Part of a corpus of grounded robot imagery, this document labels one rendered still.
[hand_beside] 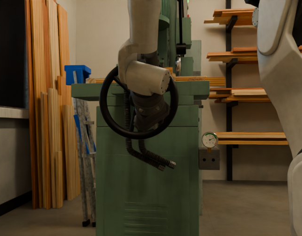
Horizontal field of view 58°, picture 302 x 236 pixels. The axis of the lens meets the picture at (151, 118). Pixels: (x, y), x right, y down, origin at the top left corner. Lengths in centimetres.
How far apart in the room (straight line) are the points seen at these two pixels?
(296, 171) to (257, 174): 333
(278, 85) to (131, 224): 85
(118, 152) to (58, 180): 141
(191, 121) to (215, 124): 257
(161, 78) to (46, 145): 196
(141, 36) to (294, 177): 41
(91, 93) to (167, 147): 40
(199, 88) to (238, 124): 263
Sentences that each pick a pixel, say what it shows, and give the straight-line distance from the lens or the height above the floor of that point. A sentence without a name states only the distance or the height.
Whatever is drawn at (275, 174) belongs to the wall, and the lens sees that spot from 393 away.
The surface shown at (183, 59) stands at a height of 106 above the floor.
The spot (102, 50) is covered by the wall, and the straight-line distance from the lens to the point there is 393.
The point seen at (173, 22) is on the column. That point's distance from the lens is 159.
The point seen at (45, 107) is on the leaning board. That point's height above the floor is 87.
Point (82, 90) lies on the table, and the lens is 124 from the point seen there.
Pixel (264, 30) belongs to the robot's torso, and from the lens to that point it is 63.
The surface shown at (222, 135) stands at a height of 60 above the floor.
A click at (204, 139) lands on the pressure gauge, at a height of 66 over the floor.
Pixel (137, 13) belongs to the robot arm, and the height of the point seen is 95.
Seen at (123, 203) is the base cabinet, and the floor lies 38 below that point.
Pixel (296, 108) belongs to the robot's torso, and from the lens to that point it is 60.
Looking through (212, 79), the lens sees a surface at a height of 93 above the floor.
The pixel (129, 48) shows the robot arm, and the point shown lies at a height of 89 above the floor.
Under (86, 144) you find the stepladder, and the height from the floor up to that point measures 57.
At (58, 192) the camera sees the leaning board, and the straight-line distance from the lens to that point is 256.
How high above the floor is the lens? 72
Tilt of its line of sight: 2 degrees up
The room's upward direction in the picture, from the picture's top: straight up
